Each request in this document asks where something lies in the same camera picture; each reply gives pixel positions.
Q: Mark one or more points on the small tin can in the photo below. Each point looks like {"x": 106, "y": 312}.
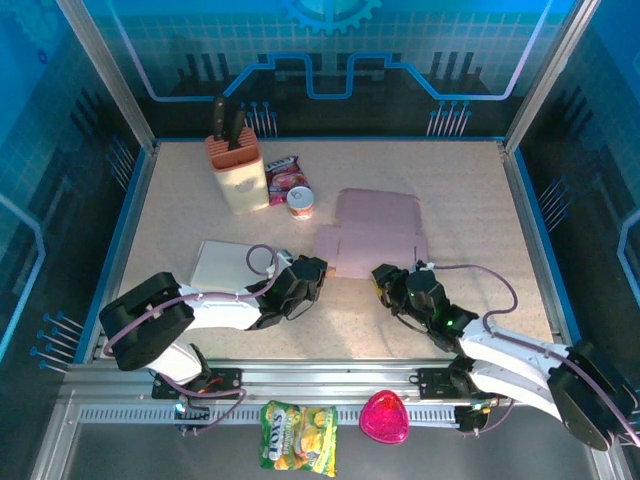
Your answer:
{"x": 301, "y": 202}

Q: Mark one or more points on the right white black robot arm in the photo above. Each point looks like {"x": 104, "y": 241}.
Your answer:
{"x": 505, "y": 360}

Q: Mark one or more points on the beige knife block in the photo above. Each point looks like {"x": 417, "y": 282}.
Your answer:
{"x": 245, "y": 185}

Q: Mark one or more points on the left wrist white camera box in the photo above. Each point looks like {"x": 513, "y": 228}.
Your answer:
{"x": 285, "y": 257}

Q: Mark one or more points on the red candy bag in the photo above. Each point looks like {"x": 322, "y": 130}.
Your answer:
{"x": 282, "y": 177}

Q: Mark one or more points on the pink translucent plastic box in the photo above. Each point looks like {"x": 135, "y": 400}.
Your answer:
{"x": 384, "y": 417}

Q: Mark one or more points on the pink paper box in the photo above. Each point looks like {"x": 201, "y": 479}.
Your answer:
{"x": 375, "y": 215}

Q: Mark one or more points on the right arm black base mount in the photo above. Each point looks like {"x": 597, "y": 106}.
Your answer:
{"x": 435, "y": 384}

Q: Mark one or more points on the white paper box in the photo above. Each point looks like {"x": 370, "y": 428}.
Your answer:
{"x": 220, "y": 265}

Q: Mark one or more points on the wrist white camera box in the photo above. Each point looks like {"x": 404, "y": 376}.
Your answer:
{"x": 285, "y": 257}
{"x": 424, "y": 266}

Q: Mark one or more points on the aluminium slotted rail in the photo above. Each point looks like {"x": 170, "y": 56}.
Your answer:
{"x": 350, "y": 415}

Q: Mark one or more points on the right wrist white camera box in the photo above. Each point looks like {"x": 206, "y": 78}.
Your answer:
{"x": 424, "y": 266}

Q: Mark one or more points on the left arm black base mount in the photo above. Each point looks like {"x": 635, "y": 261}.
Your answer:
{"x": 227, "y": 382}

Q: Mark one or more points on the aluminium base beam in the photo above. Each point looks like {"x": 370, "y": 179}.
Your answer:
{"x": 325, "y": 375}

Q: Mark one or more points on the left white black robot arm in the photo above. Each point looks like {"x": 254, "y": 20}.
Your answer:
{"x": 150, "y": 315}

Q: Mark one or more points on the aluminium frame post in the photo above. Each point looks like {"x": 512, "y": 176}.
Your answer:
{"x": 107, "y": 75}
{"x": 550, "y": 75}

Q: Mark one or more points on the green yellow candy bag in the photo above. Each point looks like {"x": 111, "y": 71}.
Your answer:
{"x": 297, "y": 437}

